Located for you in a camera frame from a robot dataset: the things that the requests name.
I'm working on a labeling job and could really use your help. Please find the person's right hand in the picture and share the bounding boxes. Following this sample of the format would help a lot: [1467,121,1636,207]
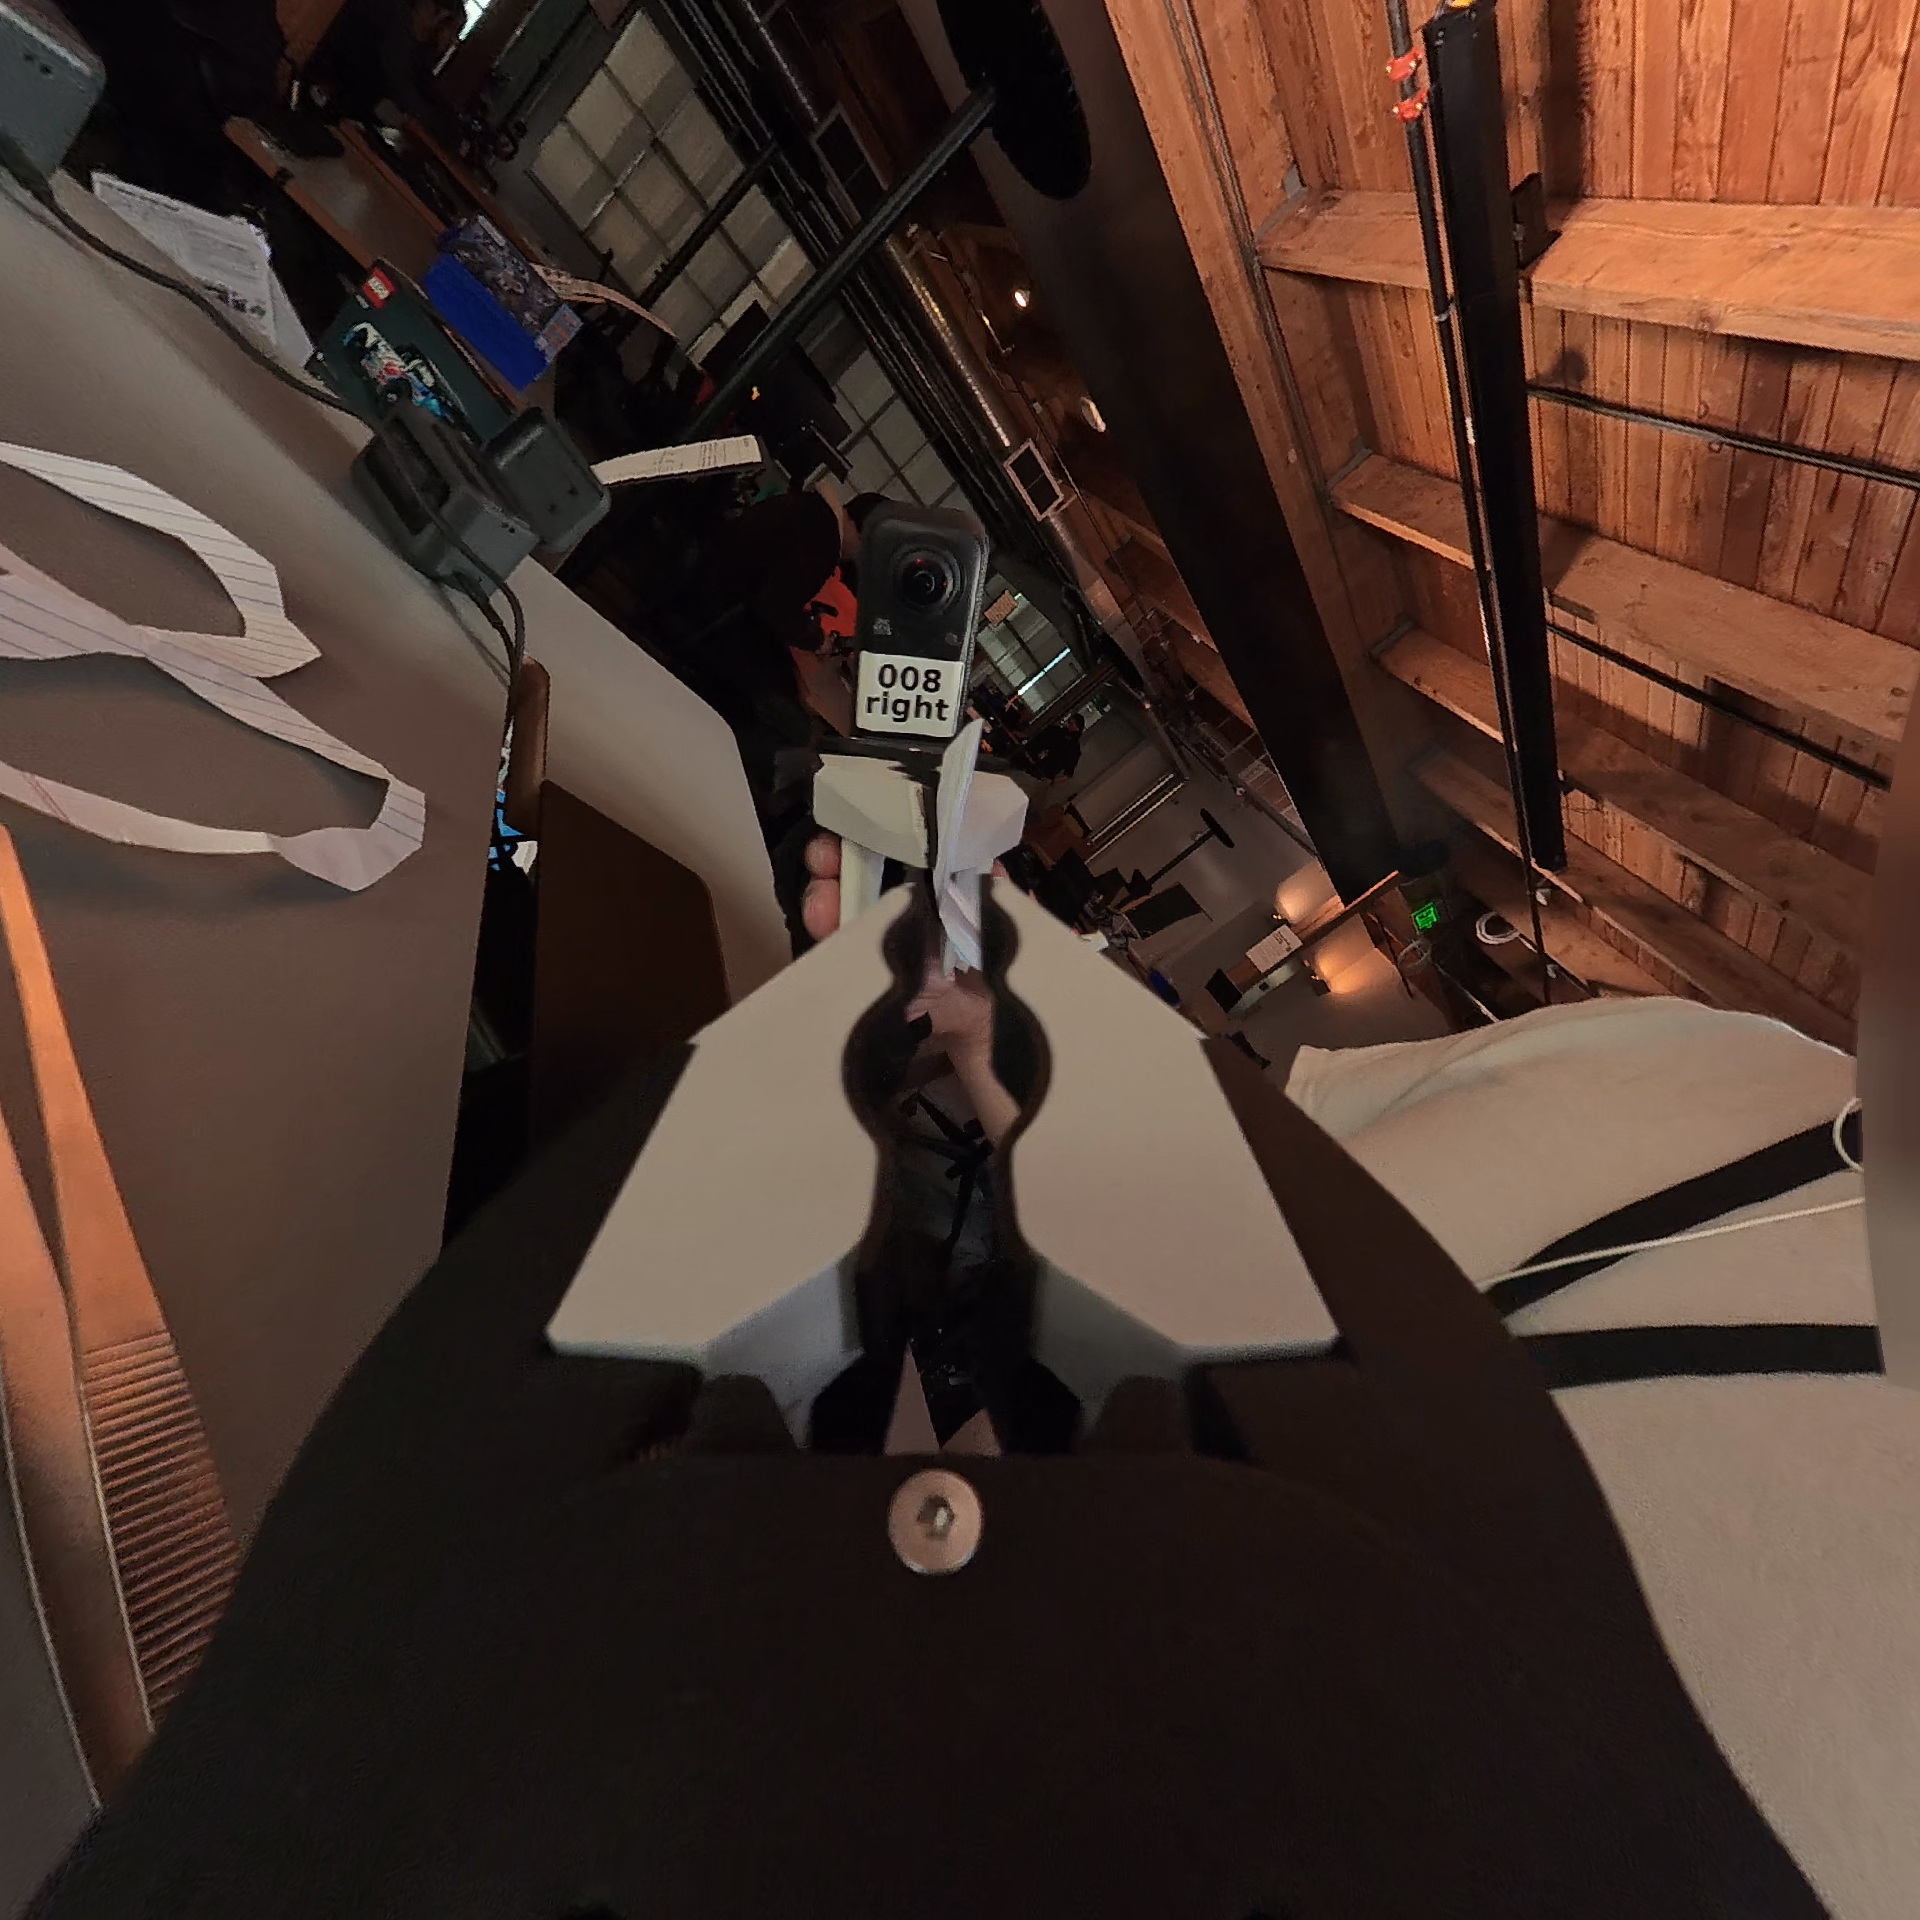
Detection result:
[803,835,1001,1115]

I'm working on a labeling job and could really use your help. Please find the printed paper sheet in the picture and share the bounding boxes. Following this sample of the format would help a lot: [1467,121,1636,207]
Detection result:
[88,171,276,363]

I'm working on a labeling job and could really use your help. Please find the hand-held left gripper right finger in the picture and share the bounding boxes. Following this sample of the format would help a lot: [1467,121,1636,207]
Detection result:
[984,882,1339,1453]

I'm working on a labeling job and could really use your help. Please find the brown tweezers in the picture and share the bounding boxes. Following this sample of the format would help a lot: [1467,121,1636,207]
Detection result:
[0,823,242,1797]

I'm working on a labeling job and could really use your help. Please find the blue storage bin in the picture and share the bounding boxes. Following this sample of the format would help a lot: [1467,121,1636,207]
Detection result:
[420,211,585,395]

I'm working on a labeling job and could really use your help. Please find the black lanyard strap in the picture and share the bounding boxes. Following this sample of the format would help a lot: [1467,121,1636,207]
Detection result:
[1477,1109,1887,1392]

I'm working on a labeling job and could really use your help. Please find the lined paper ring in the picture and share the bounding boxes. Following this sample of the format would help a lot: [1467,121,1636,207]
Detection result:
[0,640,432,896]
[0,441,324,681]

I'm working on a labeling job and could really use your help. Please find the white paper banner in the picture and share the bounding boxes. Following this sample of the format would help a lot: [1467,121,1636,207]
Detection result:
[592,431,769,486]

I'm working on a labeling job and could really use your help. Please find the black cable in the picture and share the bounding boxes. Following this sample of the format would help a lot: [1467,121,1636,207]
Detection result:
[31,163,537,873]

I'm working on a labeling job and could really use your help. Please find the large paned window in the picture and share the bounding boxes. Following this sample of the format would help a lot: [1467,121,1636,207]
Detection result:
[523,13,962,498]

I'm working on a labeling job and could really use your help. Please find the lined paper piece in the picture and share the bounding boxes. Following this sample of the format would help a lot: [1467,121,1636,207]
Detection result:
[925,714,1025,978]

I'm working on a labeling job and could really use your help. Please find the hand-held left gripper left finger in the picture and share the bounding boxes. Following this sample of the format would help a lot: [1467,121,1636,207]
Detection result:
[547,885,922,1453]

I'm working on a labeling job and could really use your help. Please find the dark printed box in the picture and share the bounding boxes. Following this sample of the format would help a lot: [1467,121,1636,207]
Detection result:
[307,261,513,445]

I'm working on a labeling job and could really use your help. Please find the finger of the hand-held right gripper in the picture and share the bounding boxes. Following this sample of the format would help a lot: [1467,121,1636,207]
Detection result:
[810,753,935,840]
[957,768,1034,874]

